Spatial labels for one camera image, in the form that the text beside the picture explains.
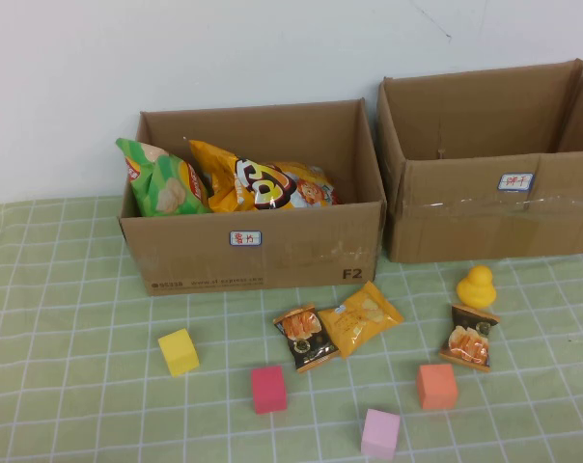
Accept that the black small chips packet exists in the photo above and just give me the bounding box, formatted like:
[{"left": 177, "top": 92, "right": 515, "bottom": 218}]
[
  {"left": 438, "top": 303, "right": 502, "bottom": 374},
  {"left": 272, "top": 302, "right": 342, "bottom": 374}
]

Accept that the yellow small snack packet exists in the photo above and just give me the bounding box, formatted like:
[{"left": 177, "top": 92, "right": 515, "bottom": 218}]
[{"left": 317, "top": 280, "right": 405, "bottom": 361}]

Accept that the cardboard box printed F2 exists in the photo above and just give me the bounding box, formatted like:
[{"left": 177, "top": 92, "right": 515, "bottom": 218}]
[{"left": 116, "top": 97, "right": 388, "bottom": 297}]

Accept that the orange cheese puffs bag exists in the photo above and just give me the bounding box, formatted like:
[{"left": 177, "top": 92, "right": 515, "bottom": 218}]
[{"left": 188, "top": 138, "right": 344, "bottom": 214}]

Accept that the green potato chips bag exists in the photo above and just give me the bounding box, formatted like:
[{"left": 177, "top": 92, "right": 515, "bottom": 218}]
[{"left": 115, "top": 137, "right": 213, "bottom": 218}]

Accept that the red foam cube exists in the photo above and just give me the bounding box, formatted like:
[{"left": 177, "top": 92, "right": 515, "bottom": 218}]
[{"left": 250, "top": 365, "right": 289, "bottom": 416}]

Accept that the yellow foam cube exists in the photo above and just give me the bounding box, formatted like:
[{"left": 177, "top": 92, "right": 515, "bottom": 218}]
[{"left": 156, "top": 328, "right": 201, "bottom": 378}]

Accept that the taped cardboard box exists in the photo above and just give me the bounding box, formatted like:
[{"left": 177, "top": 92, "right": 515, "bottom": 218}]
[{"left": 375, "top": 58, "right": 583, "bottom": 264}]

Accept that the yellow rubber duck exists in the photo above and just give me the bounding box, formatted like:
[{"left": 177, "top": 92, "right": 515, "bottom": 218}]
[{"left": 455, "top": 264, "right": 497, "bottom": 310}]

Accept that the orange foam cube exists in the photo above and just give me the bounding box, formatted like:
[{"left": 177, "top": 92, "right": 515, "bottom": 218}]
[{"left": 415, "top": 363, "right": 460, "bottom": 412}]

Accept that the green checked tablecloth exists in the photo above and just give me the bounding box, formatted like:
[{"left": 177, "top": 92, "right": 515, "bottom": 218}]
[{"left": 0, "top": 195, "right": 583, "bottom": 463}]

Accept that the pink foam cube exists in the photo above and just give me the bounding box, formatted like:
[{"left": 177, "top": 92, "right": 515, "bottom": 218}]
[{"left": 360, "top": 408, "right": 402, "bottom": 461}]

